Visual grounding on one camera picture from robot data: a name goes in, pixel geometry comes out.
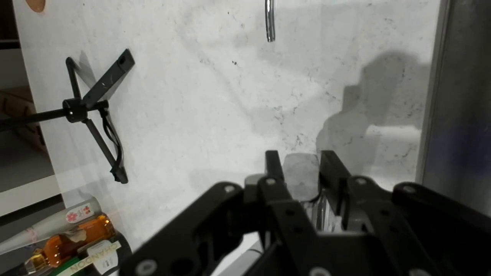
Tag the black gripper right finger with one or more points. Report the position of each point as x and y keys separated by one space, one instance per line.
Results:
x=408 y=224

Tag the green champagne bottle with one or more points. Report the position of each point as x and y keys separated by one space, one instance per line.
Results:
x=104 y=258

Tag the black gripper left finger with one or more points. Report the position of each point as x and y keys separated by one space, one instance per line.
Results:
x=204 y=235

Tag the black tripod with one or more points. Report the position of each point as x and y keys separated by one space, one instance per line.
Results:
x=77 y=109

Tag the pale clear bottle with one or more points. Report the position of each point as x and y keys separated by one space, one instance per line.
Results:
x=51 y=224

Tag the brown round mat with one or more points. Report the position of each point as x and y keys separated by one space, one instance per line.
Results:
x=35 y=3

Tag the brown wooden furniture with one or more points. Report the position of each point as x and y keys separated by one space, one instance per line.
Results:
x=17 y=112

